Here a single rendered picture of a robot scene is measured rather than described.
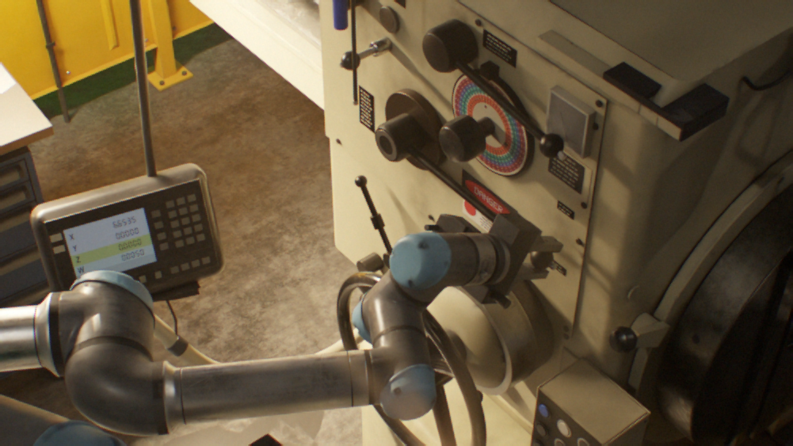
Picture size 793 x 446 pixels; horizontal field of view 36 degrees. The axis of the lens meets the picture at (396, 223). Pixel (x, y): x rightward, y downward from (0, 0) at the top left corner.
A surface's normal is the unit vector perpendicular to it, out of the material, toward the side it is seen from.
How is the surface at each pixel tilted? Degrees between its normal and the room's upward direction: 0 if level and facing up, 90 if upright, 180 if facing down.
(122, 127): 0
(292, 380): 33
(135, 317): 44
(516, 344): 63
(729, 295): 51
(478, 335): 67
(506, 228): 58
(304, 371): 15
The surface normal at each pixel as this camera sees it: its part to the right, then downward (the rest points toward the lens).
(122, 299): 0.41, -0.70
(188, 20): 0.63, 0.54
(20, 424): 0.07, -0.84
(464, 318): -0.63, 0.06
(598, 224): -0.77, 0.44
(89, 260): 0.39, 0.35
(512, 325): 0.43, -0.15
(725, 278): -0.57, -0.18
